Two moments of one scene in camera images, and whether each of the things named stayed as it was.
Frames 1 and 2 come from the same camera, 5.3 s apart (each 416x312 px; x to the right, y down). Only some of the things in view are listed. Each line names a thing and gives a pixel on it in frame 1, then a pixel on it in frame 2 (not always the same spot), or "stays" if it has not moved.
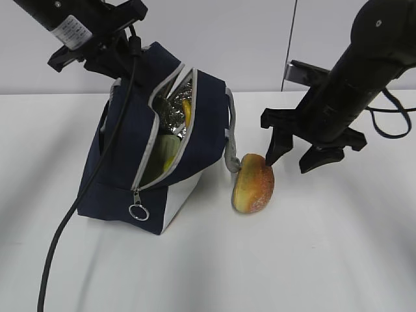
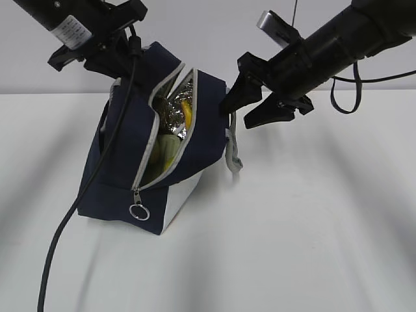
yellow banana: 187,113 stays
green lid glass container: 166,147 stays
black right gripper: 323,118 -> 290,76
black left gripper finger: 115,60 stays
